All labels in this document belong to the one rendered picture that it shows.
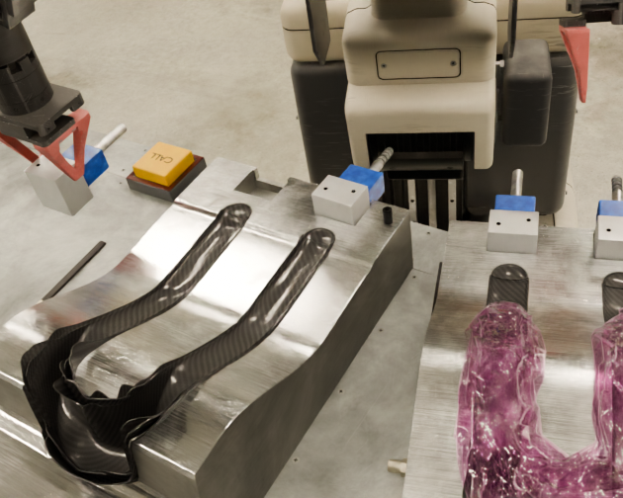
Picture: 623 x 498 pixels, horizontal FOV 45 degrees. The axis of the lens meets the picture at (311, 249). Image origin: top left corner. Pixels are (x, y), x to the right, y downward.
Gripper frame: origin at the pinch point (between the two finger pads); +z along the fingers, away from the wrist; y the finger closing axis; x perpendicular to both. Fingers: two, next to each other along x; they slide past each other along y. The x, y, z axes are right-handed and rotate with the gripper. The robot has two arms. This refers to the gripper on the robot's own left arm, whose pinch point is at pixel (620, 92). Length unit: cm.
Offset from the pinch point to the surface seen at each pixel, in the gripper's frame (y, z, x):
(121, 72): -143, 15, 198
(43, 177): -60, 6, -5
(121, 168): -63, 11, 21
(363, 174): -26.0, 8.3, 2.7
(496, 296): -11.8, 18.9, -6.9
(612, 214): 0.3, 13.0, 1.4
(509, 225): -10.4, 13.0, -1.8
